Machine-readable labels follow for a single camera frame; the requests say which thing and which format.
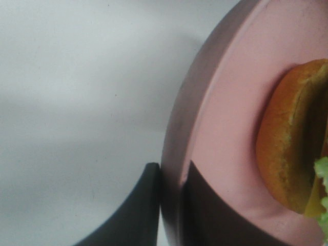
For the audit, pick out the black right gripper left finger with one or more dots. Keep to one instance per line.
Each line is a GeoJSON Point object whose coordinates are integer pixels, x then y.
{"type": "Point", "coordinates": [135, 222]}

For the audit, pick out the burger with lettuce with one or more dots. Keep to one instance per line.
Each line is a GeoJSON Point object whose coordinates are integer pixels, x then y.
{"type": "Point", "coordinates": [292, 139]}

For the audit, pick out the pink round plate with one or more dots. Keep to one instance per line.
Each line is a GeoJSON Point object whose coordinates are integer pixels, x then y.
{"type": "Point", "coordinates": [219, 107]}

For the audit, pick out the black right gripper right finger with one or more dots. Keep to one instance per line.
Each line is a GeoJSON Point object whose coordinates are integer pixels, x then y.
{"type": "Point", "coordinates": [208, 220]}

